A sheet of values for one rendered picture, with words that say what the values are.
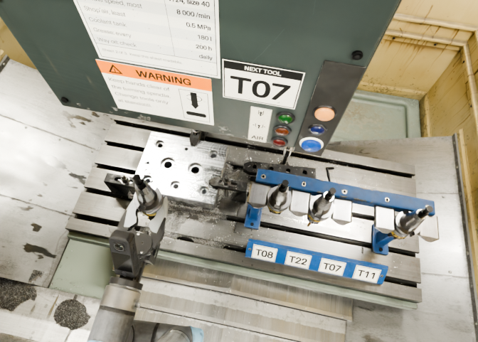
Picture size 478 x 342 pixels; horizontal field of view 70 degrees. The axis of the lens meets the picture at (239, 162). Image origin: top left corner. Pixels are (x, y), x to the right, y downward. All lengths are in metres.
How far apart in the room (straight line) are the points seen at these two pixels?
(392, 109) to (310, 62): 1.64
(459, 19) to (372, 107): 0.56
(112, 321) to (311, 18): 0.65
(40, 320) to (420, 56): 1.93
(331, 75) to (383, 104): 1.61
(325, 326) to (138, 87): 1.10
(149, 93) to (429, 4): 1.35
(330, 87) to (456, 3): 1.30
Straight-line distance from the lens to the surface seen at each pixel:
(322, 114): 0.46
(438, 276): 1.45
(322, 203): 0.85
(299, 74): 0.41
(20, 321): 1.57
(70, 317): 1.50
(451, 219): 1.52
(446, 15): 1.72
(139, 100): 0.54
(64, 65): 0.54
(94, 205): 1.31
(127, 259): 0.75
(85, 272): 1.55
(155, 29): 0.42
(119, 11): 0.42
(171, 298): 1.33
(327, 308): 1.36
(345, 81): 0.42
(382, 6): 0.36
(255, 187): 0.90
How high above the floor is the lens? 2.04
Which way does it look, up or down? 62 degrees down
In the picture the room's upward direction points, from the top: 4 degrees clockwise
